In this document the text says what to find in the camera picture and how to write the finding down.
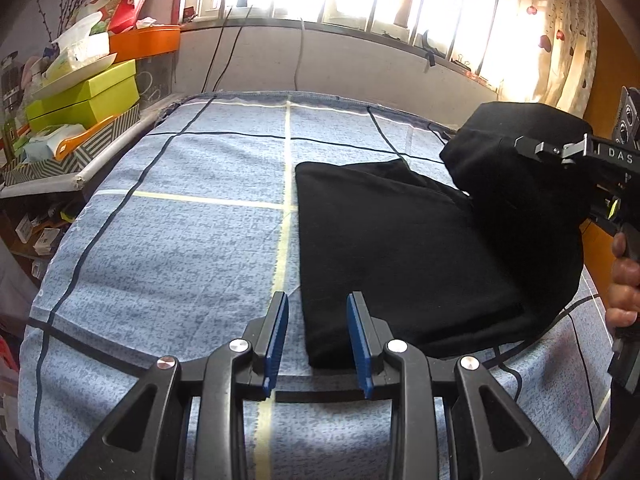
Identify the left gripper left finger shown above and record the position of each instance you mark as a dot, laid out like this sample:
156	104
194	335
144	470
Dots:
266	336

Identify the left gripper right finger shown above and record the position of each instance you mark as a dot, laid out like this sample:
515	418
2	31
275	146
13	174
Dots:
368	337

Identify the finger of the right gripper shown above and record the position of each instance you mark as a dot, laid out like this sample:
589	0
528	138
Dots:
548	153

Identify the black pants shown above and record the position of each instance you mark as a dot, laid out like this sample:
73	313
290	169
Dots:
487	259

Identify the person right hand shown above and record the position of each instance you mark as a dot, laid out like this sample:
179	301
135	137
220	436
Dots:
623	293

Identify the blue patterned bed sheet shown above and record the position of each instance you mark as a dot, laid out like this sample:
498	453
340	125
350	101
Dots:
187	240

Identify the white patterned curtain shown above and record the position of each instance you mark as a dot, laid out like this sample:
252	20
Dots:
553	49

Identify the white shelf unit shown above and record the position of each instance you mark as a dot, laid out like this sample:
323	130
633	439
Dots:
37	195

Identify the lime green box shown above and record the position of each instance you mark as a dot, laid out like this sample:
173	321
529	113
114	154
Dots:
110	93

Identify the striped black white tray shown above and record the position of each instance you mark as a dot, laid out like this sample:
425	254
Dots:
102	135

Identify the orange box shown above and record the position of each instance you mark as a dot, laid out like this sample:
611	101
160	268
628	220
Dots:
135	44

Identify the tissue pack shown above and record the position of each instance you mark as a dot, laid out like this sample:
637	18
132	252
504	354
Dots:
77	52

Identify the white plate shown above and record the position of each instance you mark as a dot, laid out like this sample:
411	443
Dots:
75	77

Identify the black camera box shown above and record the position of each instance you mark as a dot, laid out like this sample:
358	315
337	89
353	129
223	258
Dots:
627	125

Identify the orange plastic handle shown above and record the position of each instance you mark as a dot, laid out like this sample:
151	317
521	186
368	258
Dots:
72	142

